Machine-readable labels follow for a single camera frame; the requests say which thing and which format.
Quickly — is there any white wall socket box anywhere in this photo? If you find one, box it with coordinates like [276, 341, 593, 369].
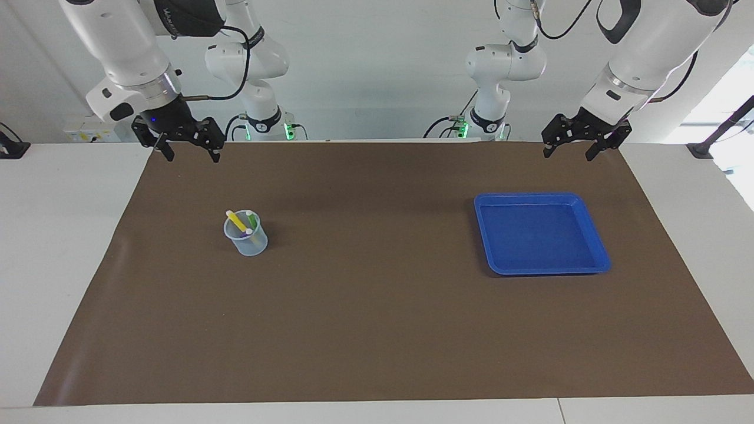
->
[63, 115, 127, 143]

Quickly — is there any clear plastic cup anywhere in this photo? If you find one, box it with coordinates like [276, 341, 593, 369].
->
[223, 210, 269, 257]

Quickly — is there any brown table mat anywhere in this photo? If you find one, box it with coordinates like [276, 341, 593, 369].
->
[34, 140, 754, 407]

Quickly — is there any black table clamp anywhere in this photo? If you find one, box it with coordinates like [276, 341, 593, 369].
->
[0, 122, 31, 160]

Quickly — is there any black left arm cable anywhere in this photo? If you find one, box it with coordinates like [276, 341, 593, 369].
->
[530, 0, 734, 104]

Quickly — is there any blue plastic tray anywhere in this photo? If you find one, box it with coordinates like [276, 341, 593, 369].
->
[474, 192, 611, 276]

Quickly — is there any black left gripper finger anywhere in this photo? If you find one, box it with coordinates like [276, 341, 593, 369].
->
[586, 121, 632, 163]
[542, 115, 575, 158]

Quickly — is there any black stand with pole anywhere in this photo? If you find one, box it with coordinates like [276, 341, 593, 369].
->
[686, 94, 754, 160]

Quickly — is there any yellow pen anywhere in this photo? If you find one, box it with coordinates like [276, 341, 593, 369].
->
[226, 210, 253, 236]

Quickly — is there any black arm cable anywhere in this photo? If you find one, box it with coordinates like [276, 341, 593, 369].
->
[180, 24, 252, 102]
[530, 0, 734, 104]

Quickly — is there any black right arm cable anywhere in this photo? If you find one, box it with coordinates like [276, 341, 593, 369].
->
[180, 24, 252, 102]

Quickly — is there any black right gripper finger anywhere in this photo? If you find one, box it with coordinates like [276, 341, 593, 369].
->
[194, 118, 227, 164]
[133, 117, 176, 163]

